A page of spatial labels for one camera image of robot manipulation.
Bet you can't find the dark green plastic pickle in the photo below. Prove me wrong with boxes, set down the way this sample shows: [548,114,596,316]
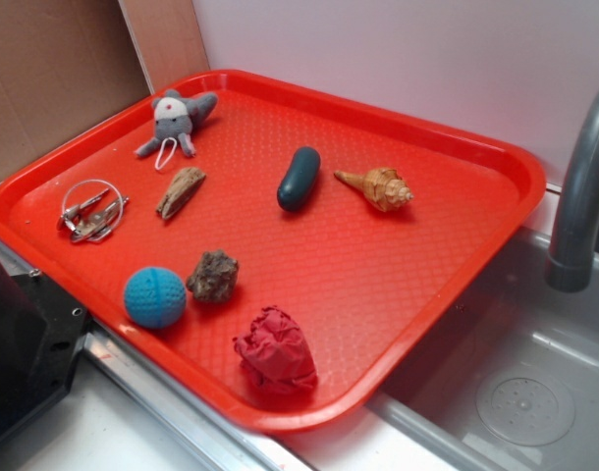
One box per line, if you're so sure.
[277,146,321,212]

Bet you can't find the tan spiral seashell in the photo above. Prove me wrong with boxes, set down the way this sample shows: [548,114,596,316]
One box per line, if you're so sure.
[334,167,414,212]

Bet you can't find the red plastic tray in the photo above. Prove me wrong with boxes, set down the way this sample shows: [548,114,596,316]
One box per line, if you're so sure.
[0,71,546,433]

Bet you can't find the brown rock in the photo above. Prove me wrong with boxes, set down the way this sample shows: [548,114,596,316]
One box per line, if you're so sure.
[186,249,240,303]

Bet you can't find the crumpled red paper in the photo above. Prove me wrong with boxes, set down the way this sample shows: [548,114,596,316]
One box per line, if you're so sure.
[233,305,318,394]

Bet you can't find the brown wood piece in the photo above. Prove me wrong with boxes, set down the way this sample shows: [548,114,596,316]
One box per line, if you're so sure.
[156,167,207,221]

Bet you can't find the blue dimpled ball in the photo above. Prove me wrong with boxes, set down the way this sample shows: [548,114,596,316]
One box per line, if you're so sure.
[124,267,187,330]

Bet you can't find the grey plush toy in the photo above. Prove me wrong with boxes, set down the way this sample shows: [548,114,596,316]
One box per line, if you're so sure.
[135,89,219,170]

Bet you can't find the grey plastic sink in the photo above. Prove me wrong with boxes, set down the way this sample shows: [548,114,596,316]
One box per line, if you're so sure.
[369,230,599,470]

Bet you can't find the grey faucet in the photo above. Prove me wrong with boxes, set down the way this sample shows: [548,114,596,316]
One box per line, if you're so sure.
[545,91,599,292]

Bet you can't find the black box device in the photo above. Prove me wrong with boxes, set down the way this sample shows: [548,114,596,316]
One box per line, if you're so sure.
[0,261,90,444]

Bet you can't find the brown cardboard panel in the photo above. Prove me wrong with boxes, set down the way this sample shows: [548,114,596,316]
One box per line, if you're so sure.
[0,1,209,182]

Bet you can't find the metal keys on ring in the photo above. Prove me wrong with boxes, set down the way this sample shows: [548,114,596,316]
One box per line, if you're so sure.
[56,179,130,243]

